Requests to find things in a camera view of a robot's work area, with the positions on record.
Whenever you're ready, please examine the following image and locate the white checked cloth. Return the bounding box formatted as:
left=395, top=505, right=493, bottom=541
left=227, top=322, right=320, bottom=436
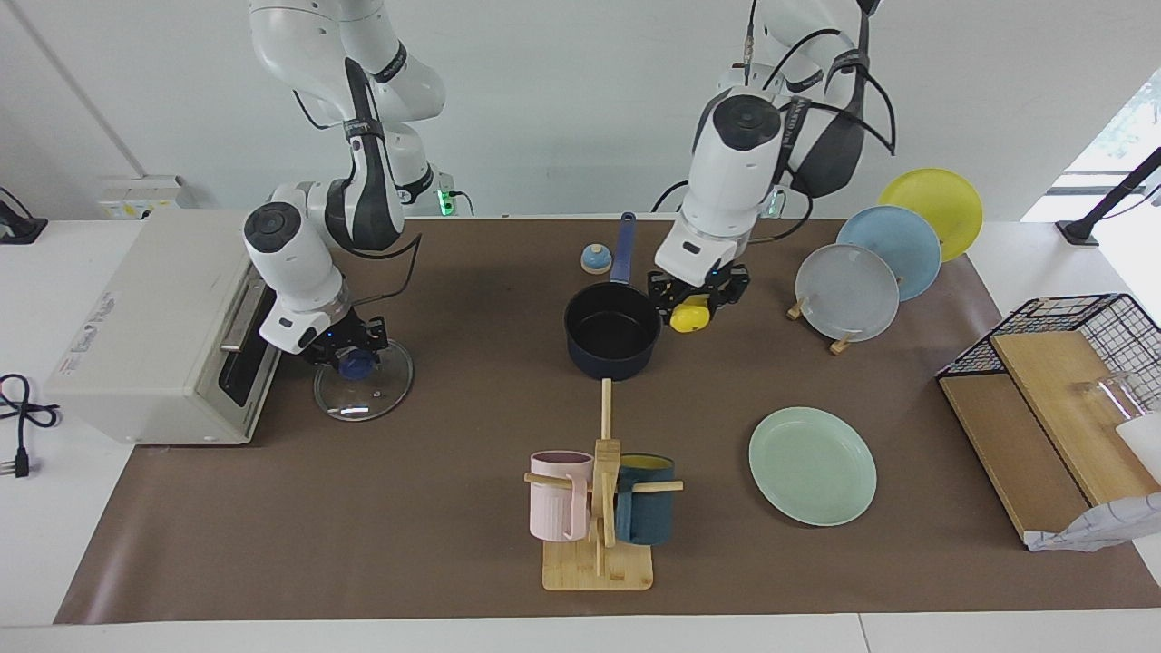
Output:
left=1025, top=494, right=1161, bottom=552

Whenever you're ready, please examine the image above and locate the yellow plate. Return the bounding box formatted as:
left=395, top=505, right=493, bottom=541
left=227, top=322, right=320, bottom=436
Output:
left=877, top=168, right=984, bottom=264

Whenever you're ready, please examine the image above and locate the clear glass cup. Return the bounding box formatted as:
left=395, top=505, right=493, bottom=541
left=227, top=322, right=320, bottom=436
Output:
left=1075, top=372, right=1157, bottom=427

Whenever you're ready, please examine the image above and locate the dark blue mug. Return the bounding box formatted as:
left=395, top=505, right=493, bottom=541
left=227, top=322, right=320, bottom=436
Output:
left=615, top=453, right=677, bottom=546

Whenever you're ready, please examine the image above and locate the grey plate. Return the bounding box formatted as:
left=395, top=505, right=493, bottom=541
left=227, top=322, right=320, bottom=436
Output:
left=795, top=243, right=901, bottom=343

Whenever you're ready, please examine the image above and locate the light green plate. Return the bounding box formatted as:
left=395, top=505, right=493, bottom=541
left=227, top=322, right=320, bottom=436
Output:
left=748, top=406, right=878, bottom=528

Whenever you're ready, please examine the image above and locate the beige toaster oven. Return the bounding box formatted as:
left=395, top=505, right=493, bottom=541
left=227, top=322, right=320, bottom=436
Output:
left=44, top=210, right=282, bottom=447

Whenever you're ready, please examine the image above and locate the black wire basket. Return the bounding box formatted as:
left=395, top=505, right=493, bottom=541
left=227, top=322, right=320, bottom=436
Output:
left=936, top=293, right=1161, bottom=418

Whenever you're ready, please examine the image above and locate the black pot purple handle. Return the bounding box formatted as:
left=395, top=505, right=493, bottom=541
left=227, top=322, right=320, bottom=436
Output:
left=563, top=212, right=663, bottom=382

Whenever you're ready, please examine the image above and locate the light wooden shelf board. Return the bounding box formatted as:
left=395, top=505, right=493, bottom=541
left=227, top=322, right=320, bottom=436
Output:
left=989, top=329, right=1161, bottom=507

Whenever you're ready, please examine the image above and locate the white wall socket box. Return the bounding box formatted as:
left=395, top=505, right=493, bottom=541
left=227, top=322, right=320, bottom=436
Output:
left=98, top=175, right=196, bottom=220

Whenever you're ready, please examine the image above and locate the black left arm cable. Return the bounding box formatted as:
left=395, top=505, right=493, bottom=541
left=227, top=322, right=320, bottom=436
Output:
left=651, top=0, right=899, bottom=244

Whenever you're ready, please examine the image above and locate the wooden mug tree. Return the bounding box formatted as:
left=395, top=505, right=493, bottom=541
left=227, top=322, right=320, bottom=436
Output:
left=524, top=379, right=684, bottom=592

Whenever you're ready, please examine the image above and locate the light blue plate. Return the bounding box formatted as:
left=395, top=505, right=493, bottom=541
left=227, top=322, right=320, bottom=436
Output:
left=836, top=205, right=942, bottom=302

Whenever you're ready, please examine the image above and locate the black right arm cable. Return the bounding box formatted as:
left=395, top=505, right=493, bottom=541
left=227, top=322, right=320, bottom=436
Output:
left=290, top=54, right=425, bottom=305

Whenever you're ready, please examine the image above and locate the black camera stand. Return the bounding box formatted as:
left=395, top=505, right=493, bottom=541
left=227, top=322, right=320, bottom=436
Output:
left=1057, top=145, right=1161, bottom=248

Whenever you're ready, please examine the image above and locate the brown table mat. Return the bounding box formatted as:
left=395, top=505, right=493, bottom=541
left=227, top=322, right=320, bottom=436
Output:
left=53, top=218, right=1161, bottom=625

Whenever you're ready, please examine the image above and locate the black table clamp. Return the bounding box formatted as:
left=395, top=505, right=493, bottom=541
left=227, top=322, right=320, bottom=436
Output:
left=0, top=186, right=48, bottom=246

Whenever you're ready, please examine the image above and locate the dark wooden shelf board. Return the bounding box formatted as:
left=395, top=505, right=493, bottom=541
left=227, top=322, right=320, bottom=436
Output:
left=939, top=374, right=1094, bottom=543

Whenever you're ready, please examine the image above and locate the glass lid blue knob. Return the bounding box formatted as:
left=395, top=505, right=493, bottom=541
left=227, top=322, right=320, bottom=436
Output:
left=313, top=337, right=415, bottom=423

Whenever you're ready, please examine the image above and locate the white plastic container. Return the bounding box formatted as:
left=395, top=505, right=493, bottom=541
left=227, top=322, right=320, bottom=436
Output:
left=1116, top=413, right=1161, bottom=483

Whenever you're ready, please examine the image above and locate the black power cable plug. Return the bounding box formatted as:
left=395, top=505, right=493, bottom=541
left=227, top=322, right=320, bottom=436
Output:
left=0, top=374, right=60, bottom=479

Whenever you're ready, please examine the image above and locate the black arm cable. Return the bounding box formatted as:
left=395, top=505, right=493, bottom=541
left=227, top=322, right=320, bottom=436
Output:
left=290, top=54, right=425, bottom=305
left=651, top=0, right=899, bottom=244

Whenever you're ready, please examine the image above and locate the pink mug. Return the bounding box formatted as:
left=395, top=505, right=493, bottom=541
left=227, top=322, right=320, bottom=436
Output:
left=530, top=451, right=595, bottom=542

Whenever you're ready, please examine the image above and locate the wooden plate rack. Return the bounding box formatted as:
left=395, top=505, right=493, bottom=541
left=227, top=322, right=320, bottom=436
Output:
left=786, top=295, right=858, bottom=356

